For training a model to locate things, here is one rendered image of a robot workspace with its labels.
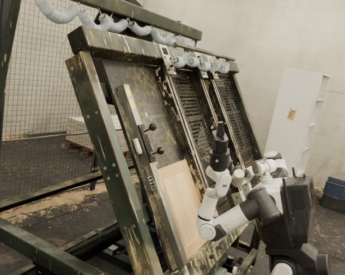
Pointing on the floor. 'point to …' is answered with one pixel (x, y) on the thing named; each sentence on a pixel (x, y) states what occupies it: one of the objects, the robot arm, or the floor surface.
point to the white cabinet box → (296, 117)
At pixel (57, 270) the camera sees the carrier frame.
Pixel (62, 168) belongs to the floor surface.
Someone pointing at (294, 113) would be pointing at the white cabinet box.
